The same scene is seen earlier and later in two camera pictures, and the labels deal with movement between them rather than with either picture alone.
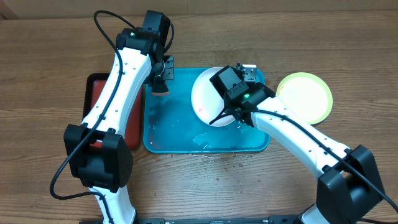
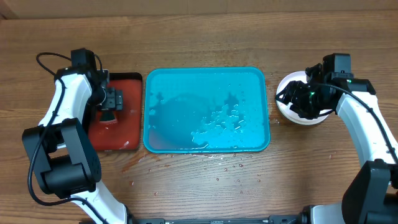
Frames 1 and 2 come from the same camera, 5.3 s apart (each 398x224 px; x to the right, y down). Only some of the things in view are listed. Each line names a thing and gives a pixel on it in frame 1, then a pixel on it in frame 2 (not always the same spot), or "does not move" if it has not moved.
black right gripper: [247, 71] to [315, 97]
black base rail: [286, 219] does not move
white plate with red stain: [208, 99] to [286, 111]
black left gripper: [170, 74] to [114, 100]
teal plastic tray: [171, 124] does not move
